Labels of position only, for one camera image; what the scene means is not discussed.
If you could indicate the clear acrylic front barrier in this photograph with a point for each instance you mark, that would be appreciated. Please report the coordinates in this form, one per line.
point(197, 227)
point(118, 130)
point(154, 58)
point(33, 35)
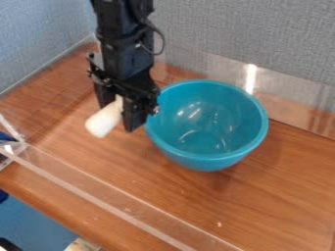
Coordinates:
point(169, 228)

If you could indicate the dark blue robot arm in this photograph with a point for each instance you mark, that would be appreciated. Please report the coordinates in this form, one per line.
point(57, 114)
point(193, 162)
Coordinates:
point(124, 18)

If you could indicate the white brown-capped toy mushroom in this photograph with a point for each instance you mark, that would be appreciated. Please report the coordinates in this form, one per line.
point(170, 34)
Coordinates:
point(105, 120)

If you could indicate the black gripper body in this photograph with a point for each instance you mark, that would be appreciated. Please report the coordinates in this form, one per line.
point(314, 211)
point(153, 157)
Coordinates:
point(122, 66)

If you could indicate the clear acrylic left barrier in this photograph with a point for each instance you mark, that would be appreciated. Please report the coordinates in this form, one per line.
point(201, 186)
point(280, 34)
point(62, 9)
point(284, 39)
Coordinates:
point(25, 55)

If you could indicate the clear acrylic back barrier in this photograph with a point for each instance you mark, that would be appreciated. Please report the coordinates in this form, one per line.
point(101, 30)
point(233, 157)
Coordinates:
point(296, 101)

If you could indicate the blue plastic bowl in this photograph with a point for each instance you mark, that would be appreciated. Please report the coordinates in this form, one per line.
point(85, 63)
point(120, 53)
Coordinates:
point(210, 125)

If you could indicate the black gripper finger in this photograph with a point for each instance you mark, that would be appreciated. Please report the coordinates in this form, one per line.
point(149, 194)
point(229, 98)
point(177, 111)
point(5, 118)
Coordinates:
point(106, 94)
point(136, 112)

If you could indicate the clear acrylic barrier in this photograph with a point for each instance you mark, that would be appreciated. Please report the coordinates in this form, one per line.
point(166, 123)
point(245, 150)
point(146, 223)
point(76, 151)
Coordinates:
point(169, 228)
point(25, 55)
point(296, 101)

